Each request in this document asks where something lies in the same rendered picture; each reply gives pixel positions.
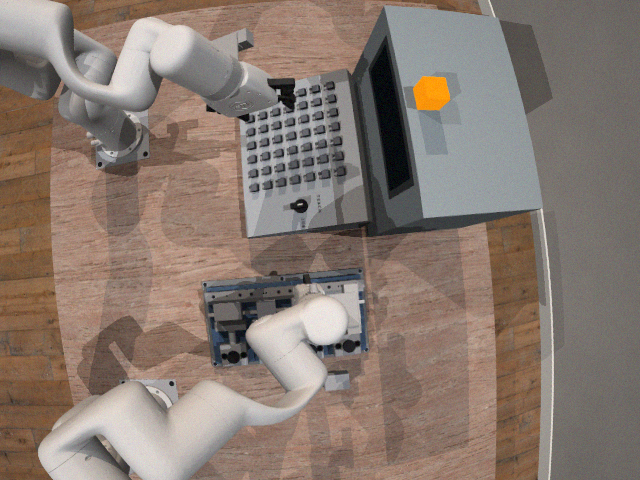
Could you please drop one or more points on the grey cabinet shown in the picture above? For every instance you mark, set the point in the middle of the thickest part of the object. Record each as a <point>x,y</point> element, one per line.
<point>430,158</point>

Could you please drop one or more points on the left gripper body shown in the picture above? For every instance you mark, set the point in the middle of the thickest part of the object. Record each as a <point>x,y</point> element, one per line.
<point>252,94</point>

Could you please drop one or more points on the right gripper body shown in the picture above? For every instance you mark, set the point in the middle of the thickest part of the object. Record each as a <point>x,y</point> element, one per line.
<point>301,289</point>

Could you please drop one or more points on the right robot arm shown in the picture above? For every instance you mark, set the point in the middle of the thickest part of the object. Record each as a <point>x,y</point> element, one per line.
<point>173,444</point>

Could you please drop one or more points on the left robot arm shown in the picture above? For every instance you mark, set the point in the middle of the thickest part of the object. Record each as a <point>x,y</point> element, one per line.
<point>45,29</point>

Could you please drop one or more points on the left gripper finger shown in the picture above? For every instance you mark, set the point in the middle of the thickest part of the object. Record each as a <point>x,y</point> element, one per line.
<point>243,117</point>
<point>286,87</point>

